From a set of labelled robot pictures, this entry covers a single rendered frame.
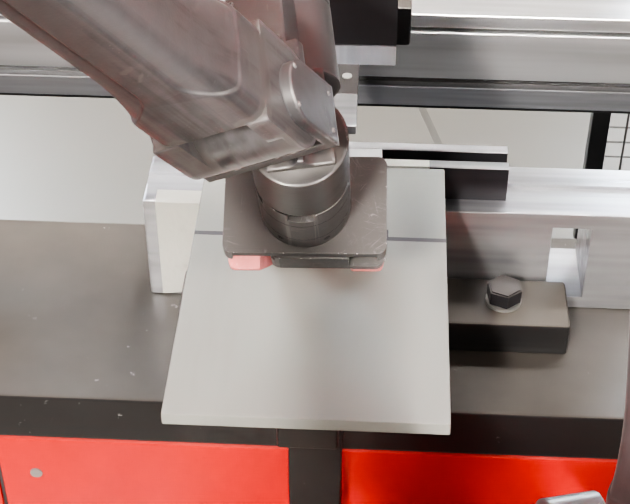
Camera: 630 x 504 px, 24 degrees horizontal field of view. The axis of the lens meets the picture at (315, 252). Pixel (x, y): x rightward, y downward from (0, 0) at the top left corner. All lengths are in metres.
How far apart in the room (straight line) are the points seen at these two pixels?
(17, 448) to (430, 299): 0.36
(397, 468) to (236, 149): 0.44
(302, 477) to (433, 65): 0.43
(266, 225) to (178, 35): 0.25
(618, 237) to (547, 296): 0.07
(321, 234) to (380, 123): 2.01
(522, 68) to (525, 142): 1.52
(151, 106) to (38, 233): 0.57
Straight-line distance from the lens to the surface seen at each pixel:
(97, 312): 1.17
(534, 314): 1.13
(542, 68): 1.35
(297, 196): 0.82
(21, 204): 2.73
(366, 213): 0.91
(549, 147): 2.86
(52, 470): 1.17
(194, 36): 0.69
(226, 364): 0.94
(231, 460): 1.14
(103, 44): 0.65
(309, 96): 0.76
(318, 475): 1.11
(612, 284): 1.17
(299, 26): 0.84
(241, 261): 0.93
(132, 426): 1.12
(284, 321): 0.97
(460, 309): 1.12
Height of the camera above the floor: 1.66
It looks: 40 degrees down
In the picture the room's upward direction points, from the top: straight up
